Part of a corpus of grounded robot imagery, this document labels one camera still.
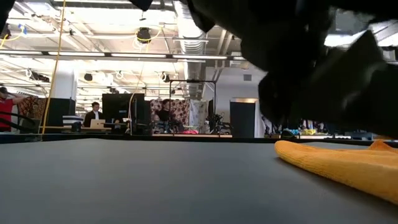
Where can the white floral hanging cloth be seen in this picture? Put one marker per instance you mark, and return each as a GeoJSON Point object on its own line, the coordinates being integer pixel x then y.
{"type": "Point", "coordinates": [198, 112]}

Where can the long ceiling light strip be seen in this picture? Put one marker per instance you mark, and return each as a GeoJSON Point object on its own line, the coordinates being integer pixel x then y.
{"type": "Point", "coordinates": [136, 55]}

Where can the black computer monitor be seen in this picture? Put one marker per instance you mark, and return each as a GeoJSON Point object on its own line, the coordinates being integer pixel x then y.
{"type": "Point", "coordinates": [116, 105]}

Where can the pink cloth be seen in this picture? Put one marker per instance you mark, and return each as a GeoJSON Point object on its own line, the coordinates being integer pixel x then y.
{"type": "Point", "coordinates": [190, 132]}

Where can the black upright panel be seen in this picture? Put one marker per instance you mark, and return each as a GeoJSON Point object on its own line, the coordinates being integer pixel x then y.
{"type": "Point", "coordinates": [60, 112]}

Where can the orange microfibre towel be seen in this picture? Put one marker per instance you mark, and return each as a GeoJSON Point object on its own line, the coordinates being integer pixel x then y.
{"type": "Point", "coordinates": [342, 169]}

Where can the black metal table frame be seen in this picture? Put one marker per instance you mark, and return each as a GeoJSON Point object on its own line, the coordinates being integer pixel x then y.
{"type": "Point", "coordinates": [124, 137]}

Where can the beige laptop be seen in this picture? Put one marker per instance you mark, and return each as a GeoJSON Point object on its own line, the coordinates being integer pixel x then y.
{"type": "Point", "coordinates": [97, 124]}

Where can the yellow cloth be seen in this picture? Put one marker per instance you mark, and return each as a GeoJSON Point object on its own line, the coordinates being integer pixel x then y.
{"type": "Point", "coordinates": [308, 132]}

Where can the brown patterned cloth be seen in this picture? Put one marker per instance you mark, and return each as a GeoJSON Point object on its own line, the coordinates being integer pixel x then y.
{"type": "Point", "coordinates": [32, 109]}

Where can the black metal rack frame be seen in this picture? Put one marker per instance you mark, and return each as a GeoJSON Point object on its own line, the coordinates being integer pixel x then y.
{"type": "Point", "coordinates": [192, 81]}

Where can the black ceiling device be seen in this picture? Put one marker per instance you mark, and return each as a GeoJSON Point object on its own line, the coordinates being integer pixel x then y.
{"type": "Point", "coordinates": [144, 35]}

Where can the white striped box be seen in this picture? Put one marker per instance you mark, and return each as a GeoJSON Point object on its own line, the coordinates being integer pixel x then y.
{"type": "Point", "coordinates": [73, 119]}

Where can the silver ceiling duct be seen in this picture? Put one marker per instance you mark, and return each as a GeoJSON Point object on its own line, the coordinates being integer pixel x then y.
{"type": "Point", "coordinates": [192, 40]}

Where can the red dotted hanging cloth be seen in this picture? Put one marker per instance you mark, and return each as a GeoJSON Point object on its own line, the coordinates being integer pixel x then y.
{"type": "Point", "coordinates": [181, 109]}

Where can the black diagonal frame strut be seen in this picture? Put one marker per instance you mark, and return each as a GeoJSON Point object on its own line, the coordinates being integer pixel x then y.
{"type": "Point", "coordinates": [3, 9]}

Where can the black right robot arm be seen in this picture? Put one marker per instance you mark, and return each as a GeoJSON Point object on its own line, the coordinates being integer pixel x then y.
{"type": "Point", "coordinates": [264, 31]}

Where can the black door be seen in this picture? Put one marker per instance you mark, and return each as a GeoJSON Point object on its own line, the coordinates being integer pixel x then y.
{"type": "Point", "coordinates": [242, 119]}

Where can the wooden desk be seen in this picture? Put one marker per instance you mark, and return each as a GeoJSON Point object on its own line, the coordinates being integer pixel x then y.
{"type": "Point", "coordinates": [211, 135]}
{"type": "Point", "coordinates": [62, 127]}

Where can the person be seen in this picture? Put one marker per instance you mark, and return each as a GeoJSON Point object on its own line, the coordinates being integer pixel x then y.
{"type": "Point", "coordinates": [95, 107]}
{"type": "Point", "coordinates": [164, 115]}
{"type": "Point", "coordinates": [6, 109]}

